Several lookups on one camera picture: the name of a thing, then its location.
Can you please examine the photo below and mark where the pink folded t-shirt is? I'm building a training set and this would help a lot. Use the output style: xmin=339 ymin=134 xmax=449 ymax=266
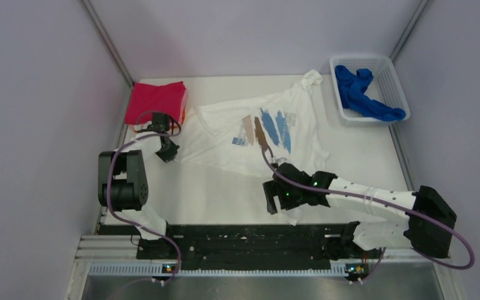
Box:
xmin=177 ymin=89 xmax=189 ymax=125

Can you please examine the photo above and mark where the magenta folded t-shirt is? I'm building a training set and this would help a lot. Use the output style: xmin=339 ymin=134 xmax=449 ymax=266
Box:
xmin=124 ymin=81 xmax=187 ymax=125

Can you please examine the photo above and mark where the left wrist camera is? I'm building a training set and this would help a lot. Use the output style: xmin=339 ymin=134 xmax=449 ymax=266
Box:
xmin=142 ymin=112 xmax=173 ymax=133

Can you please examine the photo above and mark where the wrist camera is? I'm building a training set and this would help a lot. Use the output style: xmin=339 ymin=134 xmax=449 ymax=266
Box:
xmin=142 ymin=112 xmax=173 ymax=133
xmin=272 ymin=157 xmax=288 ymax=166

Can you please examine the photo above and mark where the left corner metal post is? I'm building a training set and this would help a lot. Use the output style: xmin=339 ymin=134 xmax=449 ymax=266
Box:
xmin=79 ymin=0 xmax=134 ymax=88

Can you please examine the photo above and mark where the blue t-shirt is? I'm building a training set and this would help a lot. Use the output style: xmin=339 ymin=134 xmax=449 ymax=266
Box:
xmin=334 ymin=65 xmax=406 ymax=122

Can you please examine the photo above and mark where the white printed t-shirt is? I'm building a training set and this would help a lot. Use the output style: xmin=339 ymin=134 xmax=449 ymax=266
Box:
xmin=176 ymin=70 xmax=329 ymax=224

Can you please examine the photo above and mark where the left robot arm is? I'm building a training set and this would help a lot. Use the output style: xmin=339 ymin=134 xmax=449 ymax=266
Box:
xmin=97 ymin=132 xmax=181 ymax=262

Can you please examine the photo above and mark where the white slotted cable duct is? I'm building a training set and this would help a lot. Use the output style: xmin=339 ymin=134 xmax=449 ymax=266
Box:
xmin=88 ymin=262 xmax=368 ymax=278

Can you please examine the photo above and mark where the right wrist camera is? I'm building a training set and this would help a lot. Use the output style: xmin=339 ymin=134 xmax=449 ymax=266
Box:
xmin=272 ymin=157 xmax=288 ymax=166

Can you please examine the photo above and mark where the white plastic basket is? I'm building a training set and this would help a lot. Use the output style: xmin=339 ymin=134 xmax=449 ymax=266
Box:
xmin=329 ymin=54 xmax=411 ymax=126

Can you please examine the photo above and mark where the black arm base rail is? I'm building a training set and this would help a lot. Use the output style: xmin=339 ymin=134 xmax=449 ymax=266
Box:
xmin=136 ymin=223 xmax=381 ymax=271

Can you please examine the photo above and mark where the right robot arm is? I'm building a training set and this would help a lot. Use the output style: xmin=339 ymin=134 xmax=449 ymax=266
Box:
xmin=269 ymin=162 xmax=457 ymax=259

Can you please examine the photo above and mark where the corner metal post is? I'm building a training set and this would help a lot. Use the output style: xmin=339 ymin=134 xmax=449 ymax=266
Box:
xmin=389 ymin=0 xmax=434 ymax=62
xmin=79 ymin=0 xmax=134 ymax=88

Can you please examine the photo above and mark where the right corner metal post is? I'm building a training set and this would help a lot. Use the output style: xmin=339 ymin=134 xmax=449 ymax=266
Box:
xmin=389 ymin=0 xmax=434 ymax=62

